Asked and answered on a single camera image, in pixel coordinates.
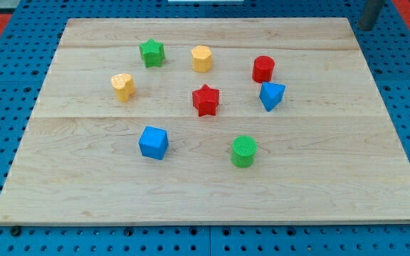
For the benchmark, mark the yellow heart block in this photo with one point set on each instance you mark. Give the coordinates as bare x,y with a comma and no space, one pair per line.
123,85

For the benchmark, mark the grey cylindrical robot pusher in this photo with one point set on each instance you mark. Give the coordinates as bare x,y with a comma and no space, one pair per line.
369,15

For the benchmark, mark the yellow hexagon block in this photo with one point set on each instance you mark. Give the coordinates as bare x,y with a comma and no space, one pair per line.
201,59

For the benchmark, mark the green cylinder block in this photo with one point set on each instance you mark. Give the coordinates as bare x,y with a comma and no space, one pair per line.
244,149

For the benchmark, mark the green star block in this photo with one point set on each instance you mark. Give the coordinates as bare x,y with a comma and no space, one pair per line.
152,53

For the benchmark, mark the red star block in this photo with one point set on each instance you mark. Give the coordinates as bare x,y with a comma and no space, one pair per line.
206,100

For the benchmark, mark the blue triangle block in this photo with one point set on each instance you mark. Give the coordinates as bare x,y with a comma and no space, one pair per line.
271,95

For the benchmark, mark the wooden board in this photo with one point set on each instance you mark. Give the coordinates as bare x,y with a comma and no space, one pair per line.
327,154

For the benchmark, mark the blue cube block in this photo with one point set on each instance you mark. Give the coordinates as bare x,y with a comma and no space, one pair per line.
154,142

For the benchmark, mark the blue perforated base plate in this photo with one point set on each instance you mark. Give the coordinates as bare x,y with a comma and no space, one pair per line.
27,47

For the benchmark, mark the red cylinder block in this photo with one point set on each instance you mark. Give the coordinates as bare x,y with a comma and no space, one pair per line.
263,67

